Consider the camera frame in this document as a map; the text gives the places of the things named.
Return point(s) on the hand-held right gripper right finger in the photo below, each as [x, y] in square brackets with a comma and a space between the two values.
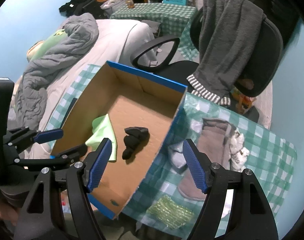
[192, 166]

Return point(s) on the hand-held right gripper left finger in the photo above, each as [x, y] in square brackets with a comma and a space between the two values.
[99, 166]

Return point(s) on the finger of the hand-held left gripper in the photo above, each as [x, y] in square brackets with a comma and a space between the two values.
[48, 134]
[71, 153]

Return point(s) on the white plastic bag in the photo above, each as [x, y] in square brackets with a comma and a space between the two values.
[239, 147]

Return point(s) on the blue cardboard box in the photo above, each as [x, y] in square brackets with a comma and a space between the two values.
[142, 120]

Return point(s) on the person's left hand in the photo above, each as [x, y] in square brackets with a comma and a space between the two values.
[3, 213]

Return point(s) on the white sock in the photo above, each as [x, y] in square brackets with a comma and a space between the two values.
[177, 156]

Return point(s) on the grey fleece pouch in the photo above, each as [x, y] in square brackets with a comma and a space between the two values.
[212, 140]

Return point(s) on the light green cloth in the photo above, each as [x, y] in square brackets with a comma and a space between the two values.
[101, 130]

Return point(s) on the black sock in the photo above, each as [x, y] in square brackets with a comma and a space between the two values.
[134, 140]

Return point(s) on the green bubble wrap sheet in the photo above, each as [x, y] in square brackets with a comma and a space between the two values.
[170, 213]

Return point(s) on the green checkered plastic tablecloth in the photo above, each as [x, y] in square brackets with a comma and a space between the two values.
[262, 150]

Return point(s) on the green plush toy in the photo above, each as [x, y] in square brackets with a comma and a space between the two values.
[45, 46]

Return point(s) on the grey duvet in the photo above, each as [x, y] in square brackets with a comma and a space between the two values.
[54, 52]

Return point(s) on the orange snack packet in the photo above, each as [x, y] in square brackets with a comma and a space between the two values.
[244, 102]

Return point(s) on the bed with white sheet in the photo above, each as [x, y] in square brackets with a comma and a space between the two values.
[116, 37]

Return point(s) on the grey towel with striped hem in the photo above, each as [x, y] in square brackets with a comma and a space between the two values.
[224, 42]

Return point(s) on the black clothes pile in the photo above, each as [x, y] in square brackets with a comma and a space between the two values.
[76, 3]

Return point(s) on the black office chair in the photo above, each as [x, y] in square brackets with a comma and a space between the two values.
[267, 55]

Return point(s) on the grey clothes pile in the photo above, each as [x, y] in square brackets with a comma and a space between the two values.
[113, 2]

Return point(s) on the glass jar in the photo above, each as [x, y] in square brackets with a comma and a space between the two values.
[130, 3]

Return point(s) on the green checkered covered table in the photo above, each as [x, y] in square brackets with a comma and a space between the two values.
[162, 12]

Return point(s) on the teal storage box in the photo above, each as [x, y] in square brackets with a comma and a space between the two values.
[174, 0]

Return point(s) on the dark cloth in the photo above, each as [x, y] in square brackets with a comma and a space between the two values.
[287, 5]

